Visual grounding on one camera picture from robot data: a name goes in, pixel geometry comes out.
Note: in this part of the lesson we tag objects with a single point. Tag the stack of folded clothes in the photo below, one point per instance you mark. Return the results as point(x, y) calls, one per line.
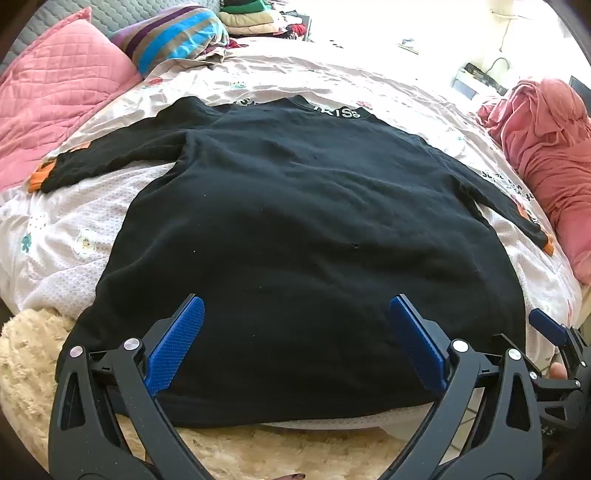
point(256, 16)

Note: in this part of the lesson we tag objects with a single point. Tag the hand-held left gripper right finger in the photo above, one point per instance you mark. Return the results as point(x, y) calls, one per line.
point(415, 344)

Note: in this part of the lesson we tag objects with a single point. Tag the black device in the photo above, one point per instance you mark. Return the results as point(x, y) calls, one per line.
point(482, 76)

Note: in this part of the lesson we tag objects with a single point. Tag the black cabinet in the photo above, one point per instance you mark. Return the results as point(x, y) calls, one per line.
point(581, 92)

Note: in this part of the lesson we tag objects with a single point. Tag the pink quilted pillow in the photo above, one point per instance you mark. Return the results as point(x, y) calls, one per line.
point(51, 92)

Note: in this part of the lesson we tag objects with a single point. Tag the striped pillow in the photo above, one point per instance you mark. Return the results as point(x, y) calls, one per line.
point(171, 34)

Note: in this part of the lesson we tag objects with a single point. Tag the person's right hand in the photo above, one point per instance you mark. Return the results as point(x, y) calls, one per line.
point(559, 370)

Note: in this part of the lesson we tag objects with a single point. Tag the pink crumpled blanket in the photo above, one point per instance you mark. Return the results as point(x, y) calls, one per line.
point(549, 152)

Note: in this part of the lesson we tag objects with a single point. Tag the beige crumpled cloth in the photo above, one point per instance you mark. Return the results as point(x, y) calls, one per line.
point(217, 55)

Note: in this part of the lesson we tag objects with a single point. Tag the black sweater with orange cuffs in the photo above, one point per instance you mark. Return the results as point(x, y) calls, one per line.
point(295, 221)

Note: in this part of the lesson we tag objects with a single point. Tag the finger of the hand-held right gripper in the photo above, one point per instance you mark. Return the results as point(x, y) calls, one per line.
point(548, 325)

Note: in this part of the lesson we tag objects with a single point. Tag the white desk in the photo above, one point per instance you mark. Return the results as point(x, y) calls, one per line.
point(466, 85)

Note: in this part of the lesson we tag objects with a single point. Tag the floral bed sheet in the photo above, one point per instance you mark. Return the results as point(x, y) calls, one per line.
point(277, 69)

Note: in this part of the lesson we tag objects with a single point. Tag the cream fluffy rug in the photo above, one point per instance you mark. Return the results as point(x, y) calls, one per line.
point(27, 369)

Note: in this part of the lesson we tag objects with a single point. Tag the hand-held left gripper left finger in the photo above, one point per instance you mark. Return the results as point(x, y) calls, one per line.
point(178, 344)

